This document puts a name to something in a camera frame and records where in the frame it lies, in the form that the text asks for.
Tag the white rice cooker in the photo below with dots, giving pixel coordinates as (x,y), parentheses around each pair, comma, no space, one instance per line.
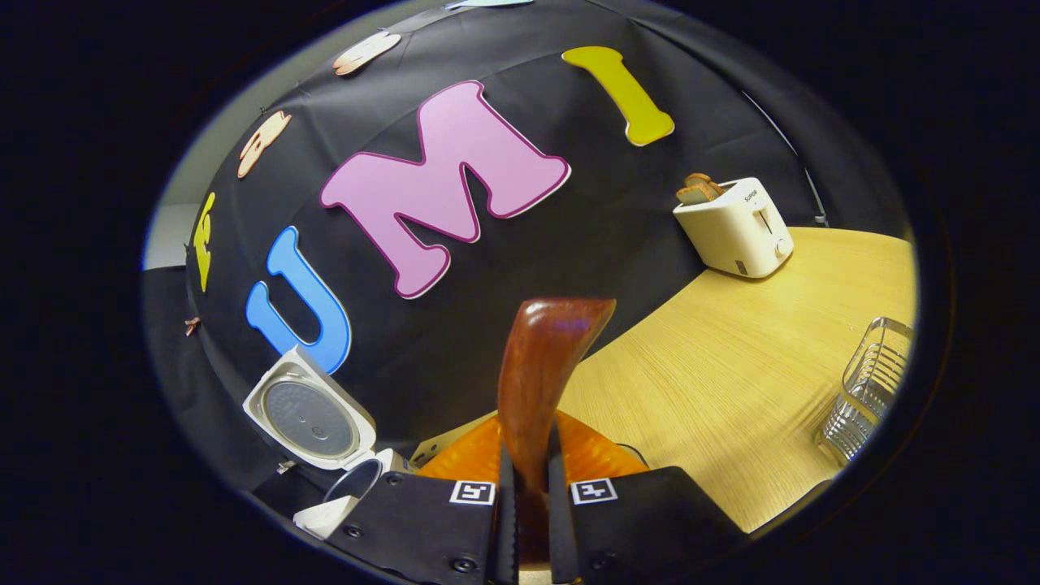
(313,422)

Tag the white toaster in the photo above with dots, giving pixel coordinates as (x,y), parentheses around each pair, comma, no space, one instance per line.
(735,231)

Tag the silver backdrop clip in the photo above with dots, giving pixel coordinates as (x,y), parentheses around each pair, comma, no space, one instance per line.
(285,466)

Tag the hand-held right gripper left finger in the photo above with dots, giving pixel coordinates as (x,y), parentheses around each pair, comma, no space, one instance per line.
(507,536)

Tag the copper backdrop clip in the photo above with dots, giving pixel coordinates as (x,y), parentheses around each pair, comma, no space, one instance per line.
(192,326)

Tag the toast slice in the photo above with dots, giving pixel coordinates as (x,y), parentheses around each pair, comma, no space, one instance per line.
(708,182)
(692,195)

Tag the brown wooden spoon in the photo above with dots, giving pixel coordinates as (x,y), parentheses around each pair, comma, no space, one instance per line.
(540,366)

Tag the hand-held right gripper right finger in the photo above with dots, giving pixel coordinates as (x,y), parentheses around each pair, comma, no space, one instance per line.
(561,536)

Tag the black backdrop cloth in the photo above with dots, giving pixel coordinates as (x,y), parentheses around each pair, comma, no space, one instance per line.
(569,244)

